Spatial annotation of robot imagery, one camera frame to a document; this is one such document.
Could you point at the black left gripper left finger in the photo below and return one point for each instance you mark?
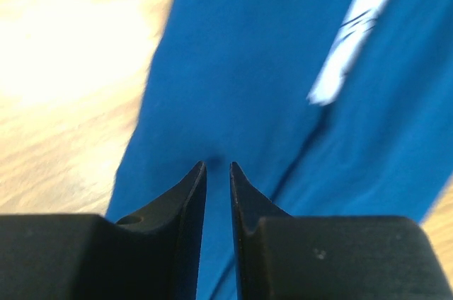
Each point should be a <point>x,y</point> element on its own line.
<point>165,264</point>

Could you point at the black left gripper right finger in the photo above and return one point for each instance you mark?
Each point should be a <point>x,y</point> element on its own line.
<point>248,207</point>

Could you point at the blue Mickey print t-shirt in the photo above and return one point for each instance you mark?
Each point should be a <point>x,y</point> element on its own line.
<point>331,107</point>

